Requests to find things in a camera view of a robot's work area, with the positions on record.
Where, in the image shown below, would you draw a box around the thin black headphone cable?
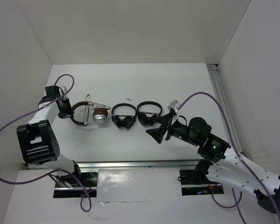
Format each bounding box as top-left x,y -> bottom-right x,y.
83,93 -> 96,128

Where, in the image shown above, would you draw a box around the black headphones right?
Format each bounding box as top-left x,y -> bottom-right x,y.
137,101 -> 163,126

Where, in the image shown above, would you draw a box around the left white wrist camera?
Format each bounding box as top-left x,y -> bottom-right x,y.
59,86 -> 67,95

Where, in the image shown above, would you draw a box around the aluminium rail front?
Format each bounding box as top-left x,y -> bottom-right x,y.
25,158 -> 224,171

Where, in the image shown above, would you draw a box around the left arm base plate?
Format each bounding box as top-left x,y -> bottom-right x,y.
50,171 -> 98,198

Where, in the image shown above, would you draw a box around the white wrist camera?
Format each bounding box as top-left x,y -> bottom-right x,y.
59,86 -> 67,95
168,100 -> 182,124

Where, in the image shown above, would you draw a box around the brown silver headphones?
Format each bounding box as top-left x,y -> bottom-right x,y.
70,101 -> 111,127

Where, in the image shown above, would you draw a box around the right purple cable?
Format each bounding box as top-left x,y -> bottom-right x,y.
177,92 -> 280,224

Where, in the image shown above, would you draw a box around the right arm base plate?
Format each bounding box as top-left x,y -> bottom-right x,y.
177,170 -> 224,196

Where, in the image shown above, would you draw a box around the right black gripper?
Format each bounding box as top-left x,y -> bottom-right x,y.
145,112 -> 199,146

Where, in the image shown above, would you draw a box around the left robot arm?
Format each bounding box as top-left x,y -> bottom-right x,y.
16,85 -> 83,187

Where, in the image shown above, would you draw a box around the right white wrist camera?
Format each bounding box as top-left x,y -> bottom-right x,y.
168,100 -> 182,124

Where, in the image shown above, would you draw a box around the aluminium rail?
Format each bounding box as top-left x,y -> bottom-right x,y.
206,64 -> 244,154
25,158 -> 224,171

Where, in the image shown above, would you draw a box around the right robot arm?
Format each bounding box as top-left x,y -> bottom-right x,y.
146,110 -> 280,214

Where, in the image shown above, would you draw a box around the aluminium rail right side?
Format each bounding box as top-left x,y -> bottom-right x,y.
206,64 -> 244,154

